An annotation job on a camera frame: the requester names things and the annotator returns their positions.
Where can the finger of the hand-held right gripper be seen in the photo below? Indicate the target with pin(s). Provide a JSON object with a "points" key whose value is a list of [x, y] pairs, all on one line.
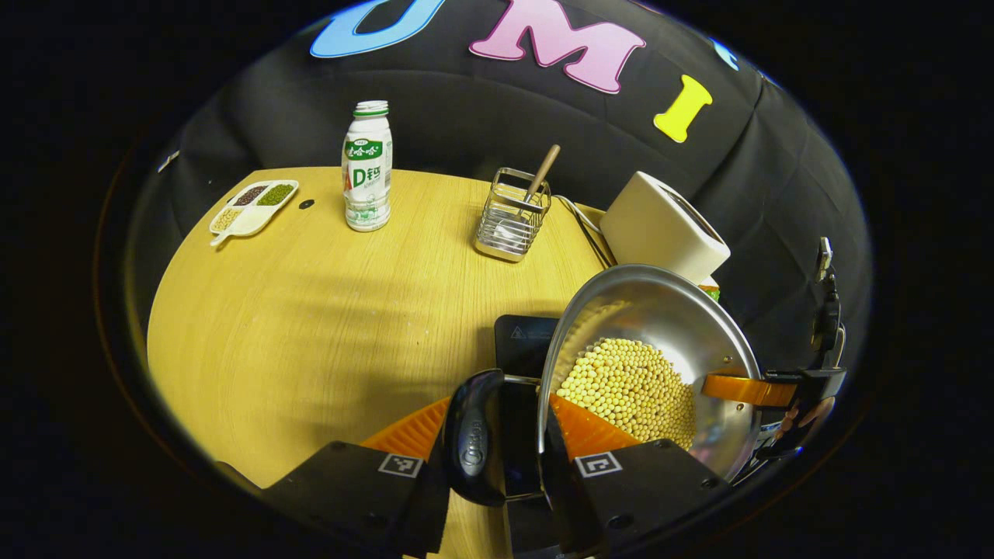
{"points": [[745, 390]]}

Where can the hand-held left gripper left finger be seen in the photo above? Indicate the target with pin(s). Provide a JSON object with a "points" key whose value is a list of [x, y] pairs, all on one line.
{"points": [[365, 493]]}

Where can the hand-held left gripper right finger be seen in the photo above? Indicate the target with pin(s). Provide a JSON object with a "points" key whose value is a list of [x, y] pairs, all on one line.
{"points": [[559, 481]]}

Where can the pile of yellow soybeans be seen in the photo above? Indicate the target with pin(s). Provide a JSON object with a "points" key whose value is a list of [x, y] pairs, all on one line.
{"points": [[629, 392]]}

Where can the black induction cooktop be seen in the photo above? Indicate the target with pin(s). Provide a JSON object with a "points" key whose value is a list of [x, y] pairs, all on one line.
{"points": [[524, 341]]}

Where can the toy sandwich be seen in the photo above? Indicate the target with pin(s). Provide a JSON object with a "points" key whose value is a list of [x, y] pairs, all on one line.
{"points": [[710, 289]]}

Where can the white toaster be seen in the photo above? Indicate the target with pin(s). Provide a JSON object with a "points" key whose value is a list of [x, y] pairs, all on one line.
{"points": [[656, 229]]}

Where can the white divided dish of beans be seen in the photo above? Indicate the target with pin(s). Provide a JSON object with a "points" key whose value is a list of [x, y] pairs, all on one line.
{"points": [[252, 213]]}

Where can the white drink bottle green label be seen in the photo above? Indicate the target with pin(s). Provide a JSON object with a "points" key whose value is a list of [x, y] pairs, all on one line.
{"points": [[367, 175]]}

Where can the black backdrop cloth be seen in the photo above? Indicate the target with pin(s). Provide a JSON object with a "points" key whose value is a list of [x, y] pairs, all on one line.
{"points": [[466, 116]]}

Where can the white cloth clip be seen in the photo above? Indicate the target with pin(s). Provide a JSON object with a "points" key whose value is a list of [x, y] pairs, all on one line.
{"points": [[168, 161]]}

